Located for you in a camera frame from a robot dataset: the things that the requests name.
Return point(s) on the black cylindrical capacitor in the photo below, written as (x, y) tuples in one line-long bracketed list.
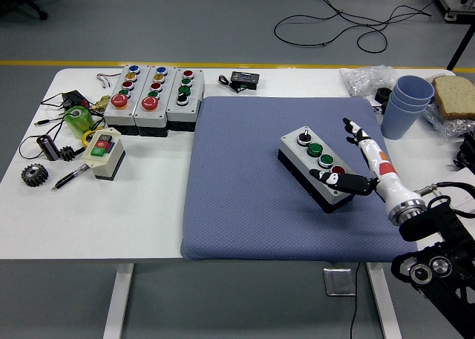
[(47, 147)]

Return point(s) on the blue plastic cup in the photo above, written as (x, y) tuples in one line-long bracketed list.
[(399, 125), (404, 105), (413, 88)]

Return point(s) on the slice of bread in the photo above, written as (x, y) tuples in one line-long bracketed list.
[(454, 96)]

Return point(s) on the white table leg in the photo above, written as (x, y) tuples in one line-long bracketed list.
[(384, 302), (118, 302)]

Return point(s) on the large steel gear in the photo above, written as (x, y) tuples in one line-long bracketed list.
[(35, 175)]

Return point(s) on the brass fitting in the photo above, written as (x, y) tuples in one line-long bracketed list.
[(100, 103)]

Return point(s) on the black power module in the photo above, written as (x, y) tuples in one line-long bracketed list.
[(74, 98)]

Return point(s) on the small black gear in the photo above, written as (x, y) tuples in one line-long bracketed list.
[(67, 153)]

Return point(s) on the translucent green tape roll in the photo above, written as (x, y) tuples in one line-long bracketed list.
[(79, 122)]

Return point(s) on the clear bubble wrap bag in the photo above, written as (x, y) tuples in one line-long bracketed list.
[(365, 79)]

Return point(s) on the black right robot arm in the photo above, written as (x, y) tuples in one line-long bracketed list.
[(445, 224)]

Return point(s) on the black pen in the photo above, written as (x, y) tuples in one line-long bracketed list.
[(70, 176)]

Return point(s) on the grey four-button control box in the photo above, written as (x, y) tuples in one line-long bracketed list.
[(293, 140), (194, 90)]

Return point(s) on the grey five-button control box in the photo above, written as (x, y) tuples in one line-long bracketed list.
[(115, 114), (146, 117)]

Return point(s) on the black device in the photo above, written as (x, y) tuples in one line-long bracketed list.
[(468, 150)]

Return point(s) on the blue-grey quilted mat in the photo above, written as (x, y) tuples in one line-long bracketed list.
[(241, 168)]

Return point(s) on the metal floor outlet box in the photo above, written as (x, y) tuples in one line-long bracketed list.
[(339, 281)]

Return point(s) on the metal frame cart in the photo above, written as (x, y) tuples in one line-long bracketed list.
[(458, 7)]

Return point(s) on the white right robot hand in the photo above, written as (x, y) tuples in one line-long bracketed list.
[(384, 172)]

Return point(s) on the black round part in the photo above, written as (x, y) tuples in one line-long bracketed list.
[(382, 94)]

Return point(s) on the clear plastic bag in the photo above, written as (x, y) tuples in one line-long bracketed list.
[(451, 125)]

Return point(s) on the yellow tape roll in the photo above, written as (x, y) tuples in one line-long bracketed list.
[(87, 138)]

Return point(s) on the white paper sheet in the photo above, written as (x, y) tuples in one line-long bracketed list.
[(467, 176)]

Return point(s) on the black digital panel meter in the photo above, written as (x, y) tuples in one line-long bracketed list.
[(245, 80)]

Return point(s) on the cream red-green switch box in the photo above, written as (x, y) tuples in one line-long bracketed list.
[(111, 161)]

